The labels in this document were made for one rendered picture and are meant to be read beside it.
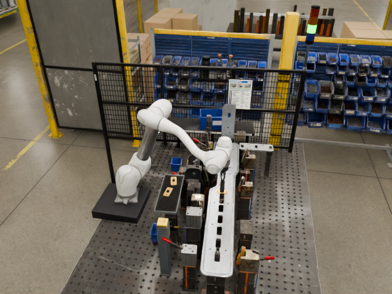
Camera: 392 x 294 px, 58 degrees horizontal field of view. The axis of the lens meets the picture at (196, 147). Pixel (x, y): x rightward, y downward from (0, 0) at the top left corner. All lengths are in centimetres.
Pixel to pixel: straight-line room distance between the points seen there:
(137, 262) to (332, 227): 216
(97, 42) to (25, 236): 227
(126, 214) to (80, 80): 245
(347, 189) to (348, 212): 40
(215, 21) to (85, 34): 500
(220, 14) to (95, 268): 731
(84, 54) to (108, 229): 248
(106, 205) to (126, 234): 31
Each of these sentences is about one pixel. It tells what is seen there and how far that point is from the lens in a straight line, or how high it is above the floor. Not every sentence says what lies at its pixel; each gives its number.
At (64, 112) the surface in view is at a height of 40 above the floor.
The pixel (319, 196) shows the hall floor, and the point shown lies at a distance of 428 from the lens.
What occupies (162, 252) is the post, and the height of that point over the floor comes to 92.
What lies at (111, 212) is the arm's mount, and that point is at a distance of 284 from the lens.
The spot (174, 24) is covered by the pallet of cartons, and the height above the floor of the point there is 93.
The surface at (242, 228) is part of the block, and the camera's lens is 231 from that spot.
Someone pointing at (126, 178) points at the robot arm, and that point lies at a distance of 278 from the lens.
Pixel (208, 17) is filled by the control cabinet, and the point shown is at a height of 56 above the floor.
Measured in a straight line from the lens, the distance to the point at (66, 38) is 467.
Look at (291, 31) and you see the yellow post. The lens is 315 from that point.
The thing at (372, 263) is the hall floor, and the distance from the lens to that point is 378.
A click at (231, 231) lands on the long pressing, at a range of 232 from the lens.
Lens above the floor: 269
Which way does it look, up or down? 34 degrees down
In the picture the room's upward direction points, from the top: straight up
